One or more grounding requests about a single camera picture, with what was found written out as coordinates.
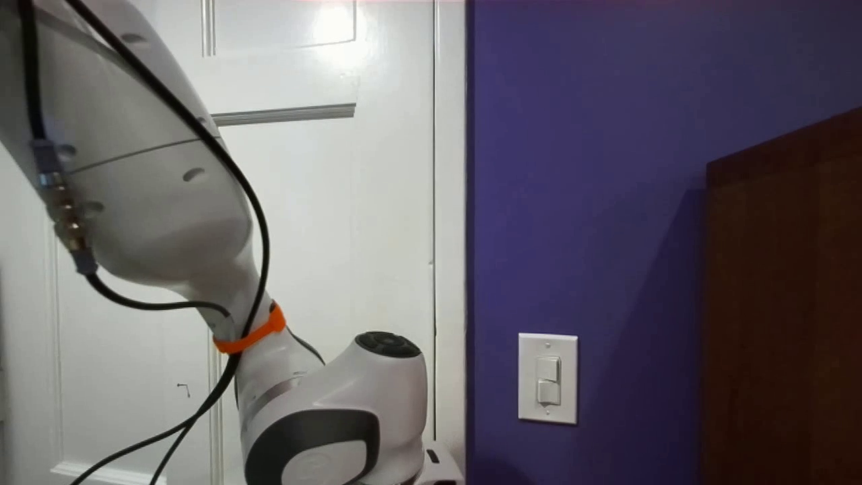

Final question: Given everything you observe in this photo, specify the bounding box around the white panelled door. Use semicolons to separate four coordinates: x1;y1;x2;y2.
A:
0;0;468;485

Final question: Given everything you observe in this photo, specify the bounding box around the dark brown wooden cabinet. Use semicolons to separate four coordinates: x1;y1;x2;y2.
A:
701;106;862;485

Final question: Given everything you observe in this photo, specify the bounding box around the thin black cable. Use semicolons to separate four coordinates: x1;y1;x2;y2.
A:
65;0;275;485

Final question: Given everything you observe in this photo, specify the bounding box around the white wall light switch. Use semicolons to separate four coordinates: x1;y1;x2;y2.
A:
514;333;582;430

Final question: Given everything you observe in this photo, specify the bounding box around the orange cable strap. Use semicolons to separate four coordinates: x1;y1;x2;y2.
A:
213;303;290;356

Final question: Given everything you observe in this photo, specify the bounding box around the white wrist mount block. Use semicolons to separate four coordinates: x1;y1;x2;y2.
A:
418;439;465;485

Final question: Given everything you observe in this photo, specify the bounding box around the black cable with gold connector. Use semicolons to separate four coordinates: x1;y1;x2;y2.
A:
17;0;236;319

